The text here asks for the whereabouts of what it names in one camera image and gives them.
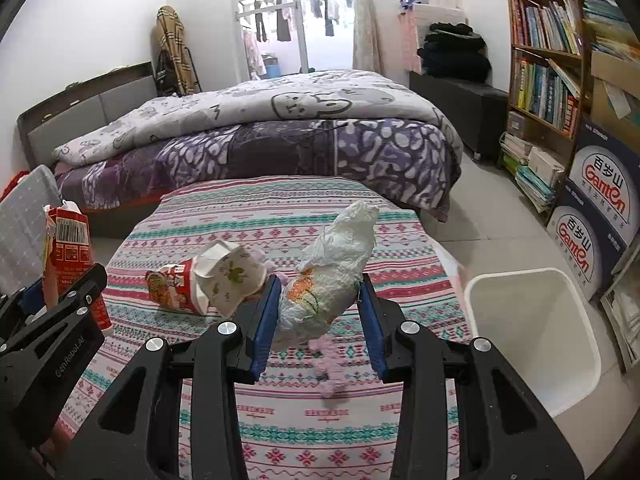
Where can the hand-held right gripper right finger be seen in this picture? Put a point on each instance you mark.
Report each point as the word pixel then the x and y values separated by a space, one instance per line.
pixel 372 330

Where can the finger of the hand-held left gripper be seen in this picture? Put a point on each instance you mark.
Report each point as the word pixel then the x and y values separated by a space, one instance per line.
pixel 32 296
pixel 80 300

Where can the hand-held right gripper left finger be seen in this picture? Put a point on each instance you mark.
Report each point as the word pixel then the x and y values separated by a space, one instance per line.
pixel 265 330

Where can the red carton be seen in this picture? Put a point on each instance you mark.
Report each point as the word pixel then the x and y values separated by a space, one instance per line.
pixel 70 260

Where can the white paper cup green print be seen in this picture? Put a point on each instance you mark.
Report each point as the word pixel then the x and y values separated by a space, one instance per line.
pixel 230 275

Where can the white plastic bag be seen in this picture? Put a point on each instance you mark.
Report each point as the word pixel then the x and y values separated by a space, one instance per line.
pixel 340 260

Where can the white plastic waste bin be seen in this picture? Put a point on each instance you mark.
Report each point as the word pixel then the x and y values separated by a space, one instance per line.
pixel 530 330

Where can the pink fluffy cloth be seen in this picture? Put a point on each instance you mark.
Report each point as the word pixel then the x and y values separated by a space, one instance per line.
pixel 327 365

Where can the grey quilted cloth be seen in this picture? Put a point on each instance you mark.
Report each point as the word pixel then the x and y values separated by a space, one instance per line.
pixel 25 225

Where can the striped patterned tablecloth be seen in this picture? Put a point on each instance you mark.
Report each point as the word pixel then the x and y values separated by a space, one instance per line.
pixel 280 220

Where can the purple patterned blanket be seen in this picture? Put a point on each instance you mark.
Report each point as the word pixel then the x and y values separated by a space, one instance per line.
pixel 380 155

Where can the grey bed headboard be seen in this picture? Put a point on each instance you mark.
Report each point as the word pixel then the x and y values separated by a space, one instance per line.
pixel 100 105

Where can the blue and white cardboard box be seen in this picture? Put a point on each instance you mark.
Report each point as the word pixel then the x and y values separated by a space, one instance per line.
pixel 605 180
pixel 575 245

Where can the stack of books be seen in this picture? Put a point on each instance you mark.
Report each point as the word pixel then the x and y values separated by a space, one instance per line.
pixel 535 175

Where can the black bag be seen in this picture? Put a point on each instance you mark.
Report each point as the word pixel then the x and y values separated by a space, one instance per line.
pixel 166 77

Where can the dark storage bench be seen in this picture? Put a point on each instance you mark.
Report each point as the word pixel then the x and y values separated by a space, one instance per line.
pixel 465 105

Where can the white shelf unit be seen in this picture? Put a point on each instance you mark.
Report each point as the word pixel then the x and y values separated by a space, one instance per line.
pixel 625 310

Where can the blue bucket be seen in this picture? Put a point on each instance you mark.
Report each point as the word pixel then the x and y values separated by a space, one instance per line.
pixel 271 68

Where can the tan plaid coat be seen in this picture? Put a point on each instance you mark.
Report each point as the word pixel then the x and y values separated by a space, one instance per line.
pixel 172 35

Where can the glass sliding door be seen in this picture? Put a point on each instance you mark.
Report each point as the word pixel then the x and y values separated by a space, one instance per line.
pixel 320 50

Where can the pile of black clothes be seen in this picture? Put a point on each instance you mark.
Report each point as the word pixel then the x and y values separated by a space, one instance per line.
pixel 452 52

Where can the white cabinet with pink cloth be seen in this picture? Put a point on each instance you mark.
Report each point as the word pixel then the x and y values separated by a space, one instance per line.
pixel 410 40

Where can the beige curtain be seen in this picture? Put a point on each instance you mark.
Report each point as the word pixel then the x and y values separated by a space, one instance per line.
pixel 365 25

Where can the hanging laundry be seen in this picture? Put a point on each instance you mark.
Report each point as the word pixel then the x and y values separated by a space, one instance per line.
pixel 282 20

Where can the wooden bookshelf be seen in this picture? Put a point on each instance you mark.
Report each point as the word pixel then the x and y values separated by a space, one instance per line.
pixel 545 60

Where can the brown cardboard box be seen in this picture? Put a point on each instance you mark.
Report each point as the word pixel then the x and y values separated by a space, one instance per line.
pixel 612 90

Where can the pile of magazines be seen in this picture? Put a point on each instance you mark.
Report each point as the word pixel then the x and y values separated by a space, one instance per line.
pixel 607 20

